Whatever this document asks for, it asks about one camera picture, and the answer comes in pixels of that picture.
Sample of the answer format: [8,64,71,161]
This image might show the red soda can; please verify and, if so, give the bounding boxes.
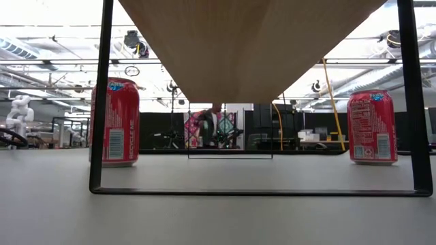
[89,77,140,168]
[346,88,399,167]

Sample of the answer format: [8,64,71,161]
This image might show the wooden shelf black metal legs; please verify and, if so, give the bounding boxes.
[89,0,434,198]

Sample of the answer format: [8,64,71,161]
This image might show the person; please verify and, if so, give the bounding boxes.
[197,103,224,149]

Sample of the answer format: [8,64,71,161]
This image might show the colourful patchwork painting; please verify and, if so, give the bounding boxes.
[183,109,236,149]

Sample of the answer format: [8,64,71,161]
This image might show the dark cabinet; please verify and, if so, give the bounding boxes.
[244,103,297,150]

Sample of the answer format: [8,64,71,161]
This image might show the black light stand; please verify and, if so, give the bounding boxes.
[166,80,181,149]

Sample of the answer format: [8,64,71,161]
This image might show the black partition panel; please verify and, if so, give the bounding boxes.
[138,112,185,150]

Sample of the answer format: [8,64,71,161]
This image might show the background desk with boxes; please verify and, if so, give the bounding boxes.
[298,127,350,150]

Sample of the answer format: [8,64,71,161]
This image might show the yellow cable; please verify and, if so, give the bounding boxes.
[272,103,283,150]
[322,57,347,151]

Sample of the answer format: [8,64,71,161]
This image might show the black hanging cable loop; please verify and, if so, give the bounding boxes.
[123,65,141,78]

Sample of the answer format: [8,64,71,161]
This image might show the black mounted camera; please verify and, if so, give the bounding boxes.
[123,29,151,59]

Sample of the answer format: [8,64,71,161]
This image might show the black hanging cable reel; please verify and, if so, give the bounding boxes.
[377,29,403,48]

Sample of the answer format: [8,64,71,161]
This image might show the black curved hose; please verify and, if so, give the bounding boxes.
[0,127,29,149]

